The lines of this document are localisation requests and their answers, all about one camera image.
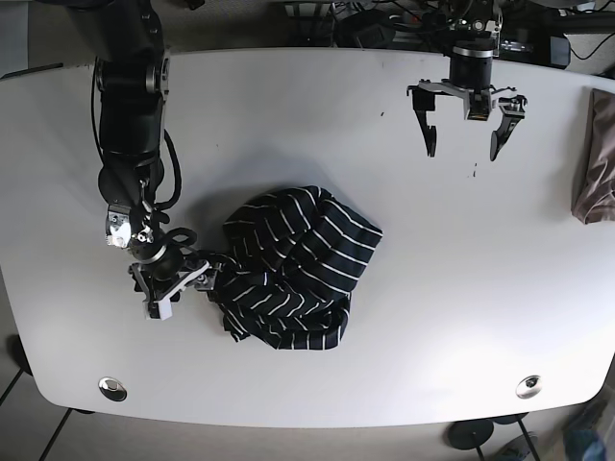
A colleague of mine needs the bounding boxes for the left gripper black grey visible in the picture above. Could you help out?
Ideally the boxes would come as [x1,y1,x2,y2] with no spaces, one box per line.
[407,41,528,161]

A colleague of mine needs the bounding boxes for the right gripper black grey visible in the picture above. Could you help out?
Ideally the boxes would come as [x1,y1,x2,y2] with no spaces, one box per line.
[128,244,228,306]

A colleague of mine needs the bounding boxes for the navy white striped T-shirt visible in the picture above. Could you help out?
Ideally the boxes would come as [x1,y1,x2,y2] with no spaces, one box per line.
[209,185,383,351]

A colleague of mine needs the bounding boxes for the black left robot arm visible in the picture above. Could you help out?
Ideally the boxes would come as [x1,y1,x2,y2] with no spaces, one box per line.
[406,1,528,161]

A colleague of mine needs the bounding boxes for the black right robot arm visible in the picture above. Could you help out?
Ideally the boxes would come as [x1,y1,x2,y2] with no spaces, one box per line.
[63,1,221,320]

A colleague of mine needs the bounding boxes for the black box under table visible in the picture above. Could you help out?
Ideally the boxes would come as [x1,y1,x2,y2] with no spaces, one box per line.
[333,10,396,49]

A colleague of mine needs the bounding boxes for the left silver table grommet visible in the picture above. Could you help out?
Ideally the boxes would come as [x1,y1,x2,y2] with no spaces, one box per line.
[98,376,128,402]

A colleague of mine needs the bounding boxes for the silver table grommet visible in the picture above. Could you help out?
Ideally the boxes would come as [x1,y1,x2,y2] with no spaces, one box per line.
[98,376,128,402]
[515,375,543,400]

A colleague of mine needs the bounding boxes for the brown folded cloth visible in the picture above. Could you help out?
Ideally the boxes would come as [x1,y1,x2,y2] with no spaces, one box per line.
[572,88,614,225]

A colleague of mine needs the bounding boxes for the right silver table grommet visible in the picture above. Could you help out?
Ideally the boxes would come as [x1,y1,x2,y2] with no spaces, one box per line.
[515,375,543,400]

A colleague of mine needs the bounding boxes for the black round stand base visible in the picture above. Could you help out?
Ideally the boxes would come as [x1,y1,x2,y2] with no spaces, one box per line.
[446,419,494,450]

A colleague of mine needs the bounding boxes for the grey shoe on floor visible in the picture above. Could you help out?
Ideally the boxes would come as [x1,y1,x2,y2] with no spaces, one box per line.
[492,435,535,461]

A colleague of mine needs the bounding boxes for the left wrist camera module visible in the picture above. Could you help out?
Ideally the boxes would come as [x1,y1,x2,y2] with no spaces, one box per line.
[467,91,492,121]

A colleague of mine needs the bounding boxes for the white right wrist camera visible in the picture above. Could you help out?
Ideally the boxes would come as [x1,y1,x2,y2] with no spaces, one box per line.
[144,299,173,321]

